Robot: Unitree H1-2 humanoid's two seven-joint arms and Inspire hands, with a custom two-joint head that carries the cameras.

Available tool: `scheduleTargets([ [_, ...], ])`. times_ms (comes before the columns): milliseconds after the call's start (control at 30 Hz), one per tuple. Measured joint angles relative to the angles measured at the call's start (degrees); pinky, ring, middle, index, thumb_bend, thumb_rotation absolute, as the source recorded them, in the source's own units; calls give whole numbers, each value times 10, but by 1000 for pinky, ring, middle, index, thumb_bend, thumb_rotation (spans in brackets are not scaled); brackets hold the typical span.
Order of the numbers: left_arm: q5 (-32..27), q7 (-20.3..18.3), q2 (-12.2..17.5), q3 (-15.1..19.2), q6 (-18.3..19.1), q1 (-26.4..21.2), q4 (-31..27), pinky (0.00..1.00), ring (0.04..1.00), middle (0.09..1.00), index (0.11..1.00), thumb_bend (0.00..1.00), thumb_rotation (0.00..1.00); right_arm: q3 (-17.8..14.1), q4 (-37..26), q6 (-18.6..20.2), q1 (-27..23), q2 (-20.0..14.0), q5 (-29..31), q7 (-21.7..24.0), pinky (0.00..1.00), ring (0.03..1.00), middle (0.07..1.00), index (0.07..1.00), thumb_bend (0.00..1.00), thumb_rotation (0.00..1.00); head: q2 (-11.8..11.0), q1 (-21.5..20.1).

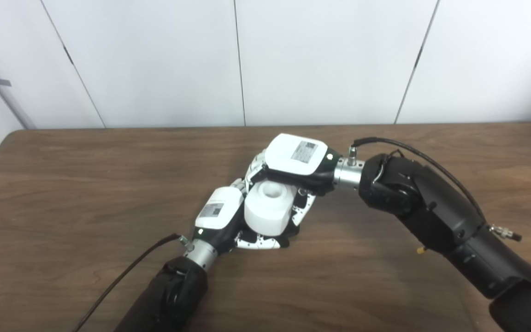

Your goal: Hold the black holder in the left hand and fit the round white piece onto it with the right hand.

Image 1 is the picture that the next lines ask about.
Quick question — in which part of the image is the round white plastic piece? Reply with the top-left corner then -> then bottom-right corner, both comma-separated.
244,180 -> 297,235

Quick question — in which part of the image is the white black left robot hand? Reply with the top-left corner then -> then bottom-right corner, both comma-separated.
193,179 -> 290,254

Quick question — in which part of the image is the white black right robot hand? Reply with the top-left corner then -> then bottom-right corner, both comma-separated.
245,133 -> 342,226

